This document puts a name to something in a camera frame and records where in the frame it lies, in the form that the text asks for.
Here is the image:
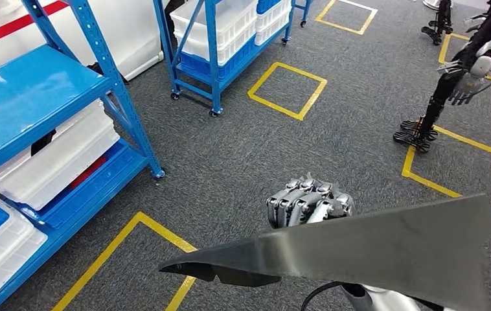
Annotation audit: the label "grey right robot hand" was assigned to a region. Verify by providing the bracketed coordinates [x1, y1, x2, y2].
[266, 172, 355, 231]

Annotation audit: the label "standing robot grey hand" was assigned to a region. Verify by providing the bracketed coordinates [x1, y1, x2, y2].
[447, 71, 486, 106]

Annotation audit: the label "black plastic plate frame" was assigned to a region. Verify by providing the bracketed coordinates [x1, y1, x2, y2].
[158, 194, 491, 311]

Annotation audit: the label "yellow floor tape square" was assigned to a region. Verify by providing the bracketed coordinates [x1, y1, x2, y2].
[401, 124, 491, 224]
[52, 211, 198, 311]
[315, 0, 378, 36]
[439, 33, 491, 86]

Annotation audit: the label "blue plastic bin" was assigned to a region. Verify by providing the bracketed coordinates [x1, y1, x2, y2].
[256, 0, 293, 14]
[179, 36, 257, 82]

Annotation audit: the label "blue wheeled metal rack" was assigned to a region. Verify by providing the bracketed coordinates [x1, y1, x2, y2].
[153, 0, 315, 117]

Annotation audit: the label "red plastic piece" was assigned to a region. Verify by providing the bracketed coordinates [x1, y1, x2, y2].
[68, 155, 108, 190]

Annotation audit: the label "white car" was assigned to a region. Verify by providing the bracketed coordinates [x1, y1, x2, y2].
[0, 0, 165, 82]

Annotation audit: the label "large blue metal rack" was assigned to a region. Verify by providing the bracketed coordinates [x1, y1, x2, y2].
[0, 0, 166, 311]

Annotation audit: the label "red barrier belt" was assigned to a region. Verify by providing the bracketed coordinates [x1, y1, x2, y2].
[0, 1, 69, 53]

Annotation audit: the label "black camera cable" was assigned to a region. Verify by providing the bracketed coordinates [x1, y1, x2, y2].
[299, 281, 345, 311]

